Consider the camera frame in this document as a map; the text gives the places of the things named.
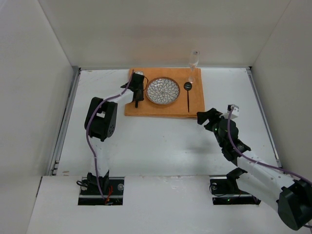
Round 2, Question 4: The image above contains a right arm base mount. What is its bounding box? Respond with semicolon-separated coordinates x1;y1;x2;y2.
209;168;261;205

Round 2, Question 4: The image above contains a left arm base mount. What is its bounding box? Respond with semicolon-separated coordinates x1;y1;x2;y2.
76;173;125;206

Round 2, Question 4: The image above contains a black spoon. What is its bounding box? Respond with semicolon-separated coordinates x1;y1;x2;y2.
183;82;192;113

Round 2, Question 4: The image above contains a patterned ceramic plate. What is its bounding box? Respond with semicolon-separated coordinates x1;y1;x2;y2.
145;77;180;105

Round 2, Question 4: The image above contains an orange cloth placemat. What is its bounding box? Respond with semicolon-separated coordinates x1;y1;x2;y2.
124;67;205;118

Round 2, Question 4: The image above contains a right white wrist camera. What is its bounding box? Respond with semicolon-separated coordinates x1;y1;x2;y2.
227;104;239;119

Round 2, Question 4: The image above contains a clear wine glass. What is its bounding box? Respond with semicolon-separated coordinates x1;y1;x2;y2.
188;50;200;83

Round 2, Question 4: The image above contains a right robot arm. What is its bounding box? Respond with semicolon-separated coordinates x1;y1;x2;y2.
197;105;312;231

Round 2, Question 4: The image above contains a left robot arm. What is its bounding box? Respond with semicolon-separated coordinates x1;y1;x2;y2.
84;71;146;196

